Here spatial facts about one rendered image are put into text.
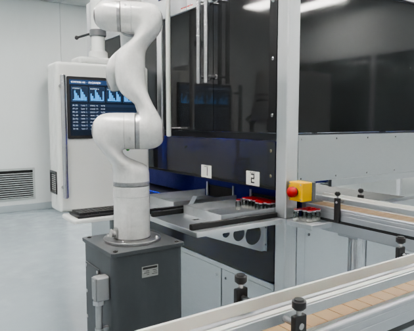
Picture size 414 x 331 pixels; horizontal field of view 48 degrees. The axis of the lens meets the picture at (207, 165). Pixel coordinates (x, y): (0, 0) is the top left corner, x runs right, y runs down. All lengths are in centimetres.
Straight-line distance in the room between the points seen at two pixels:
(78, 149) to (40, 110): 468
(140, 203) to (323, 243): 85
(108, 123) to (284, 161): 70
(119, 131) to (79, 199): 102
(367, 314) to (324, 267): 121
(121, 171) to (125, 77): 30
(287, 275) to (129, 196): 73
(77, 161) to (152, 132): 100
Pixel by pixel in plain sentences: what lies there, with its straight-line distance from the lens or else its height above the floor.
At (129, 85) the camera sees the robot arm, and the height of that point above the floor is 137.
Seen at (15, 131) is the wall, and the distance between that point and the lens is 702.
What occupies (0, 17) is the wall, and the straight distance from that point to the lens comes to 713.
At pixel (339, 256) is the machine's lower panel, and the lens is 213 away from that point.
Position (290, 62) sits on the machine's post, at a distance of 183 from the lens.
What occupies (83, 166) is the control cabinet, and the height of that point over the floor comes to 103.
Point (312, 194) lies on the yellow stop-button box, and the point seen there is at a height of 98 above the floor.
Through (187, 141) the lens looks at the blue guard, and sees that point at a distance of 236.
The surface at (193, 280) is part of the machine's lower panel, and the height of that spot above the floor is 45.
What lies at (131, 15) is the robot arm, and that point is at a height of 160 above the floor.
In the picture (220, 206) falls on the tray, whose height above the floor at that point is 89.
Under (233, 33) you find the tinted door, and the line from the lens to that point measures 210.
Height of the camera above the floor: 125
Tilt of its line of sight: 5 degrees down
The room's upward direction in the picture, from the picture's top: straight up
